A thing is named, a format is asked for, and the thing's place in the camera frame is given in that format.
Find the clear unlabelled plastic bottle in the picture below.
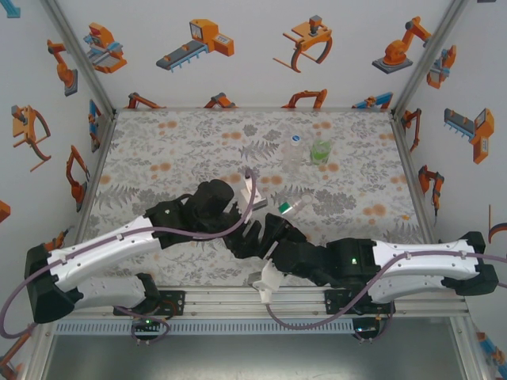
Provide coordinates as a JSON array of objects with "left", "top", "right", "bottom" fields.
[{"left": 284, "top": 133, "right": 307, "bottom": 172}]

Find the clear bottle with green label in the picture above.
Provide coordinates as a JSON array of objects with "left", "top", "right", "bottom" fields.
[{"left": 310, "top": 138, "right": 332, "bottom": 166}]

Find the floral printed tablecloth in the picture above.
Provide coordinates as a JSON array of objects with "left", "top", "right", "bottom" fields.
[{"left": 74, "top": 108, "right": 441, "bottom": 288}]

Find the grey metal base panel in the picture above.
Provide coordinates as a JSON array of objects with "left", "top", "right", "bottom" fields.
[{"left": 43, "top": 334, "right": 464, "bottom": 380}]

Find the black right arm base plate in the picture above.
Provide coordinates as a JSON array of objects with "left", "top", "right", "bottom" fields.
[{"left": 323, "top": 287, "right": 354, "bottom": 317}]

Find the aluminium front rail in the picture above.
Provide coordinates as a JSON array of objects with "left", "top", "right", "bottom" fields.
[{"left": 93, "top": 285, "right": 469, "bottom": 318}]

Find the grey slotted cable duct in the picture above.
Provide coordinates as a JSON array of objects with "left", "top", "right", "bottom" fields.
[{"left": 55, "top": 318, "right": 356, "bottom": 336}]

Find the thin dark base cable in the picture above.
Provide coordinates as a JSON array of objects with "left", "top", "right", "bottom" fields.
[{"left": 353, "top": 311, "right": 394, "bottom": 344}]

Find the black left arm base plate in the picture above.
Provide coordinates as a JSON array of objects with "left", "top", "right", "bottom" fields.
[{"left": 157, "top": 290, "right": 187, "bottom": 317}]

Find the aluminium rear rail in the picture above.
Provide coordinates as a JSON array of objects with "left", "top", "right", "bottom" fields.
[{"left": 114, "top": 104, "right": 395, "bottom": 112}]

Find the aluminium side rail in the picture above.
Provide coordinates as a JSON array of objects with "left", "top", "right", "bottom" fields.
[
  {"left": 390, "top": 110, "right": 452, "bottom": 278},
  {"left": 65, "top": 110, "right": 119, "bottom": 270}
]

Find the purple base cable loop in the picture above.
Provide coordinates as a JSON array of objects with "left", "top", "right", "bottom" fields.
[{"left": 112, "top": 306, "right": 174, "bottom": 346}]

